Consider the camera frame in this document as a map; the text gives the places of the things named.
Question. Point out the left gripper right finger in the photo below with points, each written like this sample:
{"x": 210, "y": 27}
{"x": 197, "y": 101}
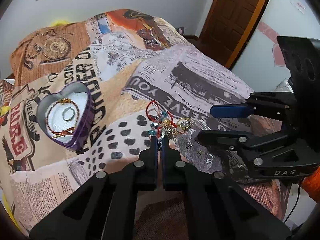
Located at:
{"x": 216, "y": 207}

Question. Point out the purple heart-shaped tin box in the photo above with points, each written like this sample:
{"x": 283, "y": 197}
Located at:
{"x": 67, "y": 116}

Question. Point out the yellow pillow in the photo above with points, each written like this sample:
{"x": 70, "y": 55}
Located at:
{"x": 59, "y": 23}

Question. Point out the white wardrobe sliding door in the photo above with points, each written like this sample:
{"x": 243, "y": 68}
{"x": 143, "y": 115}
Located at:
{"x": 261, "y": 64}

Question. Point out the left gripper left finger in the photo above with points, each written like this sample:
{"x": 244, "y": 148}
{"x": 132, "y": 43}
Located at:
{"x": 103, "y": 207}

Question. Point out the newspaper print bed quilt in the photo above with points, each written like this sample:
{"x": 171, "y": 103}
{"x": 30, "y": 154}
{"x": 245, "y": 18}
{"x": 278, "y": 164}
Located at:
{"x": 143, "y": 76}

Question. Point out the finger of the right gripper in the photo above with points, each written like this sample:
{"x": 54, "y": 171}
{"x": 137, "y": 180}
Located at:
{"x": 226, "y": 140}
{"x": 230, "y": 111}

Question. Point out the brown wooden door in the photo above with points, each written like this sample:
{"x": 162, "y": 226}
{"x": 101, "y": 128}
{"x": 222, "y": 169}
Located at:
{"x": 227, "y": 28}

